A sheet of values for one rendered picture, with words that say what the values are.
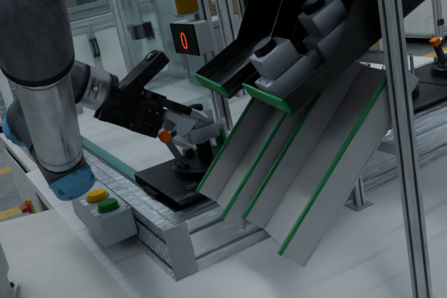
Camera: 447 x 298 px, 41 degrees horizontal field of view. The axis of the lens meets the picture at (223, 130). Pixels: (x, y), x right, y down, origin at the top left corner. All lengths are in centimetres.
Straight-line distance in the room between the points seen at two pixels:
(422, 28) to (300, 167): 561
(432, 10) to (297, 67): 560
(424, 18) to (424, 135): 509
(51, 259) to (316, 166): 64
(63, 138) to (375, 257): 54
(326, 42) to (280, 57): 7
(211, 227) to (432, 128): 55
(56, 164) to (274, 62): 43
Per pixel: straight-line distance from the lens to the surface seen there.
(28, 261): 132
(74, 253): 129
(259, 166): 88
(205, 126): 118
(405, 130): 76
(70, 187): 104
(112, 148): 170
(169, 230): 103
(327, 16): 77
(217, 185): 101
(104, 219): 115
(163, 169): 127
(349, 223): 115
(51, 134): 92
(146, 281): 110
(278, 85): 74
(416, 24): 650
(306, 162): 88
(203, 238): 107
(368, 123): 77
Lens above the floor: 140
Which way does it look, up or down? 17 degrees down
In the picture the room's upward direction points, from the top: 12 degrees counter-clockwise
